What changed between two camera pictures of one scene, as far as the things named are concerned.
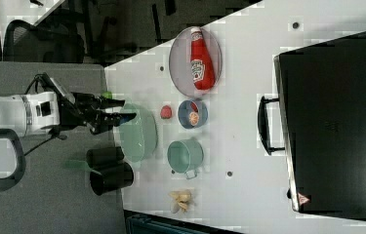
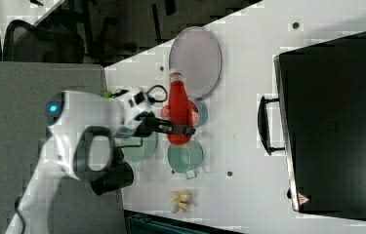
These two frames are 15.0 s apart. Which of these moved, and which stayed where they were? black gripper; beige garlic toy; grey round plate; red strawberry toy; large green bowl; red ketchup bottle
Moved: red ketchup bottle; black gripper
Stayed: grey round plate; beige garlic toy; red strawberry toy; large green bowl
